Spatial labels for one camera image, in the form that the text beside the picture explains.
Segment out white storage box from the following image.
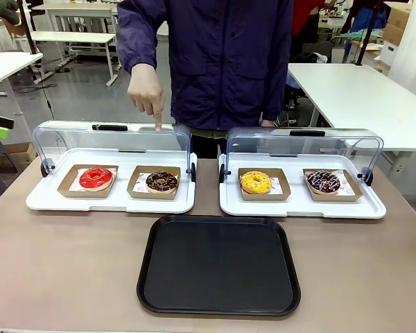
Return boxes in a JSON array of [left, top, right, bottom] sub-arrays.
[[380, 40, 403, 66]]

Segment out white table with metal legs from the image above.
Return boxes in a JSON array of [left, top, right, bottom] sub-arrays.
[[30, 31, 123, 87]]

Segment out person's left forearm purple sleeve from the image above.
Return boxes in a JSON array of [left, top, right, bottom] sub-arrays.
[[261, 31, 295, 123]]

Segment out person's right hand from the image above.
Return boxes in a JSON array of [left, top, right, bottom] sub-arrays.
[[127, 64, 166, 132]]

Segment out person in red top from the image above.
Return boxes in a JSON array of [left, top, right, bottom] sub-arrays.
[[290, 0, 333, 39]]

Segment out black bag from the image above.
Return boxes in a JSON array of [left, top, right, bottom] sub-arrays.
[[290, 51, 331, 65]]

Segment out brown cardboard box on floor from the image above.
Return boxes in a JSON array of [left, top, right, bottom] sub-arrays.
[[0, 141, 37, 173]]

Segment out person's right forearm purple sleeve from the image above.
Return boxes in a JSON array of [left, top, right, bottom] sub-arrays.
[[116, 13, 157, 76]]

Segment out large white work table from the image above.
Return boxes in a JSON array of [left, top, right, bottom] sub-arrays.
[[286, 62, 416, 174]]

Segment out chocolate sprinkled donut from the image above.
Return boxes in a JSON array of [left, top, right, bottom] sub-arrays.
[[146, 171, 180, 194]]

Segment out black vertical pole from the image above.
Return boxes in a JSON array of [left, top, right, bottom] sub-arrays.
[[19, 0, 40, 56], [354, 29, 379, 67]]

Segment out white display case base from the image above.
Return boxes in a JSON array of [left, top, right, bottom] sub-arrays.
[[25, 147, 198, 214], [218, 152, 388, 219]]

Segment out black plastic serving tray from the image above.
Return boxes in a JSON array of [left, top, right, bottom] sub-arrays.
[[136, 214, 302, 317]]

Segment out black floor cable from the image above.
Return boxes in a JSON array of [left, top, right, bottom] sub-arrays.
[[12, 62, 58, 117]]

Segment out brown cardboard donut tray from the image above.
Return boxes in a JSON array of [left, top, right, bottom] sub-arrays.
[[302, 168, 363, 203], [127, 165, 182, 201], [238, 167, 292, 202], [57, 164, 119, 198]]

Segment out white table with black pole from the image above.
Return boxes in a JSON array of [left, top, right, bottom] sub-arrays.
[[0, 51, 44, 96]]

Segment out stacked brown cardboard boxes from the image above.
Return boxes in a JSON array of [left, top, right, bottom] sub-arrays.
[[382, 1, 415, 46]]

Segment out person's torso purple jacket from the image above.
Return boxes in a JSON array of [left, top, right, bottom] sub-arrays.
[[116, 0, 295, 131]]

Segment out red glazed donut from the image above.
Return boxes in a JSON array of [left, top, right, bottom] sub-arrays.
[[79, 167, 114, 192]]

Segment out person's olive trousers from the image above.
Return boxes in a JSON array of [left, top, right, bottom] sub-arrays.
[[189, 126, 229, 160]]

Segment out dark green cloth bundle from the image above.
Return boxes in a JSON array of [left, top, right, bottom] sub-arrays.
[[0, 0, 20, 22]]

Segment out yellow sprinkled donut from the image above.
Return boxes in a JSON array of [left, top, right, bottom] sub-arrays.
[[240, 170, 273, 195]]

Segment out white long background table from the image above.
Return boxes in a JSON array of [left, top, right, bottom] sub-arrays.
[[31, 2, 121, 32]]

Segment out person in blue top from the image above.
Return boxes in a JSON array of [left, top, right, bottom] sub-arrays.
[[339, 0, 391, 35]]

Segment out clear display case lid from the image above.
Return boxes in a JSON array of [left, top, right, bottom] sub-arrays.
[[225, 126, 385, 178], [32, 120, 194, 175]]

